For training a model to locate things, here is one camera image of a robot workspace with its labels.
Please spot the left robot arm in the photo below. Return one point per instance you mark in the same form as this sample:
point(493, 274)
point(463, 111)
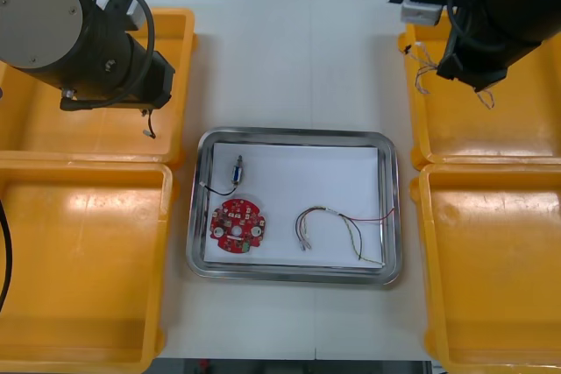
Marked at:
point(39, 15)

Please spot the white paper sheet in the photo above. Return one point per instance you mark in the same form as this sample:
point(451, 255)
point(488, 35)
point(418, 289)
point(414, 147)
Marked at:
point(307, 172)

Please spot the yellow-orange plastic bin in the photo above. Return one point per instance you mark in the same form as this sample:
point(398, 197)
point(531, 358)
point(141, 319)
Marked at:
point(495, 282)
point(87, 260)
point(482, 129)
point(87, 134)

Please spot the small metal solenoid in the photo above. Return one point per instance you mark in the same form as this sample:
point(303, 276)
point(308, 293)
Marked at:
point(237, 172)
point(147, 132)

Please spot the steel tray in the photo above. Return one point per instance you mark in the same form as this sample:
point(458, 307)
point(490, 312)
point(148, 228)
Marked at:
point(298, 134)

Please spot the round red circuit board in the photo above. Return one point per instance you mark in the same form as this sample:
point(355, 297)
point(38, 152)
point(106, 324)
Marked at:
point(225, 218)

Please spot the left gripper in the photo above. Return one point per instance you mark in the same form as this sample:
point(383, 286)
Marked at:
point(160, 80)

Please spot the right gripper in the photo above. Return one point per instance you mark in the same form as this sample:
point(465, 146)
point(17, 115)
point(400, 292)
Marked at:
point(475, 63)

